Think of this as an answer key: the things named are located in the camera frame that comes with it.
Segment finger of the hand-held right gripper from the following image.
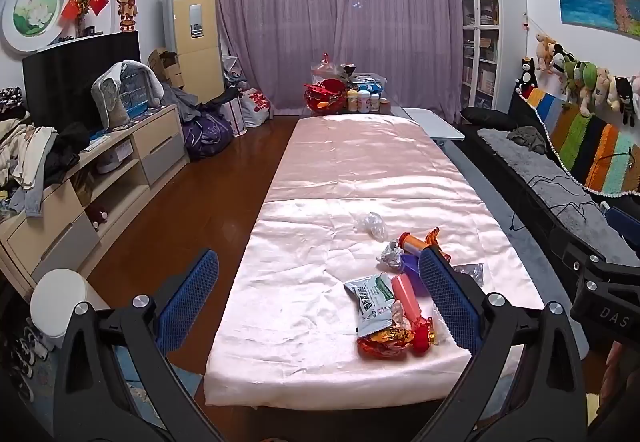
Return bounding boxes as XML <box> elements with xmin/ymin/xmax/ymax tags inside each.
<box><xmin>561</xmin><ymin>203</ymin><xmax>640</xmax><ymax>273</ymax></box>

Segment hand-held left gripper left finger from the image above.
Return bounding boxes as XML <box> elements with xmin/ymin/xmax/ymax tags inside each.
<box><xmin>52</xmin><ymin>249</ymin><xmax>226</xmax><ymax>442</ymax></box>

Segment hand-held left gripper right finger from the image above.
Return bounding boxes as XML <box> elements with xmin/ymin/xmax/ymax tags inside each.
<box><xmin>412</xmin><ymin>248</ymin><xmax>587</xmax><ymax>442</ymax></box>

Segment small red packet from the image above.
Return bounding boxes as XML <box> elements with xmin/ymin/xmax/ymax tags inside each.
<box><xmin>411</xmin><ymin>317</ymin><xmax>437</xmax><ymax>353</ymax></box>

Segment clear plastic wrapper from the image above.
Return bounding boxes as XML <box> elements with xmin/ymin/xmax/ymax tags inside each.
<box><xmin>352</xmin><ymin>213</ymin><xmax>388</xmax><ymax>241</ymax></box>
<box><xmin>452</xmin><ymin>263</ymin><xmax>486</xmax><ymax>289</ymax></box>

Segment pink plastic tube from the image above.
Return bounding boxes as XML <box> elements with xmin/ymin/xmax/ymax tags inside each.
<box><xmin>391</xmin><ymin>273</ymin><xmax>418</xmax><ymax>317</ymax></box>

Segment purple plastic cup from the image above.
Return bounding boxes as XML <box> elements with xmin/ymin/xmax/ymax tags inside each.
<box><xmin>400</xmin><ymin>256</ymin><xmax>431</xmax><ymax>297</ymax></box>

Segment red orange snack wrapper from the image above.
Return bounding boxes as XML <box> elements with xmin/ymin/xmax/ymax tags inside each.
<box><xmin>356</xmin><ymin>326</ymin><xmax>416</xmax><ymax>359</ymax></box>

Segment green white snack packet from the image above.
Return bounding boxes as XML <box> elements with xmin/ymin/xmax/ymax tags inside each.
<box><xmin>344</xmin><ymin>273</ymin><xmax>401</xmax><ymax>337</ymax></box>

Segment person's right hand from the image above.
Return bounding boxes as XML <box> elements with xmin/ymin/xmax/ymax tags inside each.
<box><xmin>602</xmin><ymin>339</ymin><xmax>640</xmax><ymax>423</ymax></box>

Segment orange candy wrapper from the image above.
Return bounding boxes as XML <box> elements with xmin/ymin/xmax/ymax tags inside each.
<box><xmin>424</xmin><ymin>228</ymin><xmax>453</xmax><ymax>263</ymax></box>

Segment orange tube with red cap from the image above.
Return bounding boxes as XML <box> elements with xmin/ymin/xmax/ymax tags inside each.
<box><xmin>398</xmin><ymin>232</ymin><xmax>431</xmax><ymax>255</ymax></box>

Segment crumpled foil ball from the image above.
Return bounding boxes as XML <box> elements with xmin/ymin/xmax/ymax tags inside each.
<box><xmin>377</xmin><ymin>242</ymin><xmax>408</xmax><ymax>270</ymax></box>

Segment striped crochet blanket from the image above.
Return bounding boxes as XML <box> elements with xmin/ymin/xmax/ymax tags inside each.
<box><xmin>522</xmin><ymin>89</ymin><xmax>640</xmax><ymax>199</ymax></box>

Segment blue denim cloth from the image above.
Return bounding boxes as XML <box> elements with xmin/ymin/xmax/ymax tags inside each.
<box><xmin>112</xmin><ymin>347</ymin><xmax>203</xmax><ymax>425</ymax></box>

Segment grey fluffy mat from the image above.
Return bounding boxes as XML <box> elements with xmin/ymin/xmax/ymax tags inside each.
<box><xmin>477</xmin><ymin>127</ymin><xmax>640</xmax><ymax>269</ymax></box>

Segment crumpled clear plastic wrapper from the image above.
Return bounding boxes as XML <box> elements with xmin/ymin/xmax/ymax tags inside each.
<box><xmin>352</xmin><ymin>213</ymin><xmax>388</xmax><ymax>241</ymax></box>

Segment white round container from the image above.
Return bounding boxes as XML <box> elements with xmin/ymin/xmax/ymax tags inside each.
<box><xmin>30</xmin><ymin>269</ymin><xmax>103</xmax><ymax>349</ymax></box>

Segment dark grey cloth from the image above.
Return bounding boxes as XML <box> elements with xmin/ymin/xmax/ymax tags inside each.
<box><xmin>507</xmin><ymin>127</ymin><xmax>549</xmax><ymax>153</ymax></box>

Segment row of plush toys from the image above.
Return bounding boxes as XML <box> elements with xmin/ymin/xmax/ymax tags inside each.
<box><xmin>515</xmin><ymin>34</ymin><xmax>640</xmax><ymax>125</ymax></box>

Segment beige television cabinet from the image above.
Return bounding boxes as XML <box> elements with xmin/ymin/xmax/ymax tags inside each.
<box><xmin>0</xmin><ymin>104</ymin><xmax>192</xmax><ymax>287</ymax></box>

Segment purple bag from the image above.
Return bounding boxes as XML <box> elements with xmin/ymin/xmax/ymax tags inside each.
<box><xmin>182</xmin><ymin>114</ymin><xmax>235</xmax><ymax>159</ymax></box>

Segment black white shoes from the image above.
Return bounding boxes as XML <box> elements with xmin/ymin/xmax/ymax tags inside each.
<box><xmin>9</xmin><ymin>326</ymin><xmax>52</xmax><ymax>375</ymax></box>

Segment black sofa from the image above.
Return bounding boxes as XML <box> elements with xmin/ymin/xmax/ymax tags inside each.
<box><xmin>457</xmin><ymin>106</ymin><xmax>640</xmax><ymax>273</ymax></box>

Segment white folding table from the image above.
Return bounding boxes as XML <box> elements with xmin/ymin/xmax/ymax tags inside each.
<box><xmin>402</xmin><ymin>108</ymin><xmax>466</xmax><ymax>143</ymax></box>

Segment white red shopping bag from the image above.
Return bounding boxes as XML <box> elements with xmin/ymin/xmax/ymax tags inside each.
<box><xmin>240</xmin><ymin>89</ymin><xmax>274</xmax><ymax>125</ymax></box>

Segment pile of clothes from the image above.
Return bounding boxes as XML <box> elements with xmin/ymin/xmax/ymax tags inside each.
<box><xmin>0</xmin><ymin>86</ymin><xmax>91</xmax><ymax>219</ymax></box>

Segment clear plastic storage box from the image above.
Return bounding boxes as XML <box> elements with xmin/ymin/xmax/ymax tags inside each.
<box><xmin>350</xmin><ymin>74</ymin><xmax>389</xmax><ymax>95</ymax></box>

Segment stack of cardboard boxes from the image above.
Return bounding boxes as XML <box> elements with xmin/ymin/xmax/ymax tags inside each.
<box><xmin>148</xmin><ymin>49</ymin><xmax>184</xmax><ymax>87</ymax></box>

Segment beige standing air conditioner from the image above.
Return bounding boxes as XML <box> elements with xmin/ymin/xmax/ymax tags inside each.
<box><xmin>162</xmin><ymin>0</ymin><xmax>226</xmax><ymax>103</ymax></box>

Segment white glass bookcase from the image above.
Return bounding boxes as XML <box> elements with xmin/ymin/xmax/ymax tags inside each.
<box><xmin>456</xmin><ymin>0</ymin><xmax>526</xmax><ymax>111</ymax></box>

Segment black television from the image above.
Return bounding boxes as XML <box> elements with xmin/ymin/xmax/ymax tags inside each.
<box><xmin>22</xmin><ymin>30</ymin><xmax>142</xmax><ymax>133</ymax></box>

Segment clear plastic bag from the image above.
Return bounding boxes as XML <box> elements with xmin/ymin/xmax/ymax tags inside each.
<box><xmin>311</xmin><ymin>53</ymin><xmax>351</xmax><ymax>83</ymax></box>

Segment purple curtain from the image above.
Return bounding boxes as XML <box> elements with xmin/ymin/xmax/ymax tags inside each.
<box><xmin>210</xmin><ymin>0</ymin><xmax>463</xmax><ymax>115</ymax></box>

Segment hanging bear ornament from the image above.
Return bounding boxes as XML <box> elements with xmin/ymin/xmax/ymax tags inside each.
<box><xmin>117</xmin><ymin>0</ymin><xmax>139</xmax><ymax>32</ymax></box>

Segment sunflower and red flag decoration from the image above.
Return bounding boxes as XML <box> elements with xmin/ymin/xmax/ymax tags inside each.
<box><xmin>61</xmin><ymin>0</ymin><xmax>110</xmax><ymax>37</ymax></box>

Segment black cable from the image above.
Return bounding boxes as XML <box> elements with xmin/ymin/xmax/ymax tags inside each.
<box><xmin>510</xmin><ymin>147</ymin><xmax>636</xmax><ymax>231</ymax></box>

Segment blue wire cage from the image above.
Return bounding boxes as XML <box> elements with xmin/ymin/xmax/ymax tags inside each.
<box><xmin>119</xmin><ymin>63</ymin><xmax>152</xmax><ymax>117</ymax></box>

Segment round lotus wall picture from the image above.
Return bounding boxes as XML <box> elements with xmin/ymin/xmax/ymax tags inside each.
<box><xmin>2</xmin><ymin>0</ymin><xmax>68</xmax><ymax>55</ymax></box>

